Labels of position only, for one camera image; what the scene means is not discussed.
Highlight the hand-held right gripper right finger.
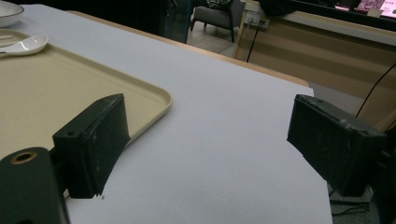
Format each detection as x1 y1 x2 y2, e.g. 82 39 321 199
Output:
286 93 396 224

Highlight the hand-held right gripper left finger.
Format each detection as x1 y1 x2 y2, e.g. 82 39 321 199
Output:
0 92 132 224

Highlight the beige plastic tray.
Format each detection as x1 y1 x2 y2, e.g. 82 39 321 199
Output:
0 28 173 199

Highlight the white ceramic spoon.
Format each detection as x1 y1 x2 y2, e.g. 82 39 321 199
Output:
0 34 50 57

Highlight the white dark-rimmed bowl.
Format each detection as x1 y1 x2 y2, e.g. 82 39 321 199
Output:
0 0 25 28

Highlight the wooden table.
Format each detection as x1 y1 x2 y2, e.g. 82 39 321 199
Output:
66 9 310 88

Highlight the light wooden counter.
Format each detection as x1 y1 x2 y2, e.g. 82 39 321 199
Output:
233 8 396 132

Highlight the pale table cover sheet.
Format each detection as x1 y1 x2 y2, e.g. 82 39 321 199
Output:
7 3 334 224

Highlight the lit monitor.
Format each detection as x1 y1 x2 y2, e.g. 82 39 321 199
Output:
354 0 396 19

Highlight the dark bag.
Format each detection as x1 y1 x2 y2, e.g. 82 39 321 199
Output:
258 0 301 18

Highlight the dark cabinet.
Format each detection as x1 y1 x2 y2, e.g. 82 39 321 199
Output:
163 0 194 45

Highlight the grey armchair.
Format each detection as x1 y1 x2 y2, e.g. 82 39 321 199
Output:
190 0 247 43

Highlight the thin black cable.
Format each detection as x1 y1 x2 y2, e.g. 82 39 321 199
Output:
354 62 396 119

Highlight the black hanging cable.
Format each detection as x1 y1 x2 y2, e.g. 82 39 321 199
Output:
246 20 266 63

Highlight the white wall socket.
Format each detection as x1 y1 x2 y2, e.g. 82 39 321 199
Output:
244 12 271 30

